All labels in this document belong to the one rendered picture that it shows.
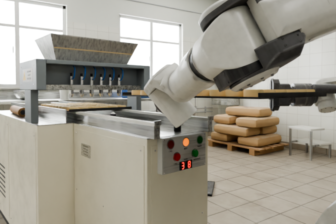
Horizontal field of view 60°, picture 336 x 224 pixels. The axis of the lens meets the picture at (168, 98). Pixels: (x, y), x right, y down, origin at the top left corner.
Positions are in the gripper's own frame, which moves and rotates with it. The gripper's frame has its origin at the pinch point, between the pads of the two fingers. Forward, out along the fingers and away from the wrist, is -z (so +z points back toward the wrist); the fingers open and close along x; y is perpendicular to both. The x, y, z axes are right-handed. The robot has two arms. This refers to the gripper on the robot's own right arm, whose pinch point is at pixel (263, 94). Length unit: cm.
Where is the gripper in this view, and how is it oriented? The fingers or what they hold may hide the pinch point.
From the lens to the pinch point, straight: 118.5
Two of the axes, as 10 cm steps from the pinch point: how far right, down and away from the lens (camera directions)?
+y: -0.8, 0.3, -10.0
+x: 0.0, -10.0, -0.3
